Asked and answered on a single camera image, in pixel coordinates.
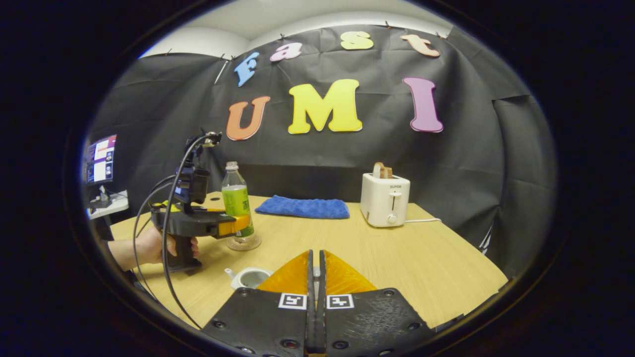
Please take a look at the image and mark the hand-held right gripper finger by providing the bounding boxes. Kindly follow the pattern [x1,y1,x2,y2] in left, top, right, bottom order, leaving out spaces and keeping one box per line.
[201,249,317,357]
[317,249,438,357]

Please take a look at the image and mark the computer monitor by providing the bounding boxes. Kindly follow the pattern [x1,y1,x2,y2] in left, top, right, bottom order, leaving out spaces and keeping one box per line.
[83,134,118,186]

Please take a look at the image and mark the green label water bottle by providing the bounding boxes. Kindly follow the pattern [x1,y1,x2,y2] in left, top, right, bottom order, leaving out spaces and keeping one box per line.
[221,161,255,243]

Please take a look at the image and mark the round wooden coaster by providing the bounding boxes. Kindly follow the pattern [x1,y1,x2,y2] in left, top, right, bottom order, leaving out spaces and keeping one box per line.
[227,235,262,251]

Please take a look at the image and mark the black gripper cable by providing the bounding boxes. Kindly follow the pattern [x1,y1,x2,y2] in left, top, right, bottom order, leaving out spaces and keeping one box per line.
[162,133,222,330]
[131,175,177,304]

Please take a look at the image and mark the white toaster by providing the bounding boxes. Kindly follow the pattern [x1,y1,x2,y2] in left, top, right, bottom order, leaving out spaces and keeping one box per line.
[360,173,411,228]

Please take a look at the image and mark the black backdrop cloth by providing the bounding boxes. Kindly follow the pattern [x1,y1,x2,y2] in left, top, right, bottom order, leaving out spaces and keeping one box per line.
[87,25,556,278]

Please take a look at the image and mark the small white side table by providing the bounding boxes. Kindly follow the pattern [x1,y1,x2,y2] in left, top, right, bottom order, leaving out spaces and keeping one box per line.
[87,191,129,220]

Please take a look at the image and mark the blue towel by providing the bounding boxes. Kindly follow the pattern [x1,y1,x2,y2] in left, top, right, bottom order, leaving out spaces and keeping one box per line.
[254,195,350,220]

